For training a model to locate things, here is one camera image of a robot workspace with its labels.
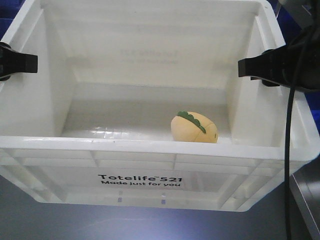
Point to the white plastic tote box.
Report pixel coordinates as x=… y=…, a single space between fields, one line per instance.
x=93 y=125

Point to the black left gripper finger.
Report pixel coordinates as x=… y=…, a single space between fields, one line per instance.
x=13 y=62

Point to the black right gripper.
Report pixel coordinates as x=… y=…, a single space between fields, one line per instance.
x=297 y=64

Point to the yellow plush ball green crest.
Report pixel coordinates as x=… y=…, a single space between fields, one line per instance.
x=189 y=126

